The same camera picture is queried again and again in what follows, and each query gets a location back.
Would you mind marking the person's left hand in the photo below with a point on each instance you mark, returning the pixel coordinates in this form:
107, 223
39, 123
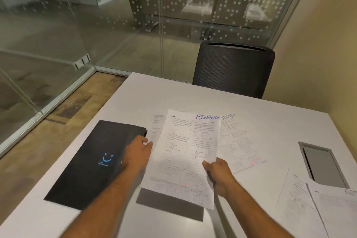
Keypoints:
135, 154

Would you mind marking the person's right hand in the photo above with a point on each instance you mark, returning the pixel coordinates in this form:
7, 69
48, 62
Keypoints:
223, 176

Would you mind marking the person's left thumb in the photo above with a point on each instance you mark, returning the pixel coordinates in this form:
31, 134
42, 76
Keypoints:
147, 146

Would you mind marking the person's right thumb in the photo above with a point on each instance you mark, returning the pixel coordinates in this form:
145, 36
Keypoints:
209, 165

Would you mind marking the printed white paper sheet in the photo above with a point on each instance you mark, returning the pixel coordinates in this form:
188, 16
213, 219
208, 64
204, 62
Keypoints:
181, 159
157, 123
295, 201

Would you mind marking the person's right forearm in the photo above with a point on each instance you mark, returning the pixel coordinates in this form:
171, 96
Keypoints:
256, 212

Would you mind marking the person's left forearm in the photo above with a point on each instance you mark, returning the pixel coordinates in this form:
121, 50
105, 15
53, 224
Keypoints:
106, 201

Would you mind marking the paper sheet with pink marks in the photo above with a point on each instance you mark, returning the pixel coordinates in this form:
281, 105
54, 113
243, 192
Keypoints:
239, 145

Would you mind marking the paper sheet with blue handwriting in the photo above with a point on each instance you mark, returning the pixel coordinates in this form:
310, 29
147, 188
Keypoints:
207, 117

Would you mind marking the black folder with blue smiley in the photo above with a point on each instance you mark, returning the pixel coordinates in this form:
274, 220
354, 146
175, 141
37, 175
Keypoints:
92, 162

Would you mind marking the black mesh office chair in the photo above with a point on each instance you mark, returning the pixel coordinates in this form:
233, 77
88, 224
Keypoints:
233, 70

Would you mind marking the metal glass door hinge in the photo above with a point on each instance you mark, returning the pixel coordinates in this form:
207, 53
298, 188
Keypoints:
82, 61

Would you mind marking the paper sheet with pencil heading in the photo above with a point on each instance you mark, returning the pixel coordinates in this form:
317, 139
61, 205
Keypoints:
337, 212

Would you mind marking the white desk behind glass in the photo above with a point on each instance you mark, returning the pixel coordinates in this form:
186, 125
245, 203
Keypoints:
258, 12
197, 6

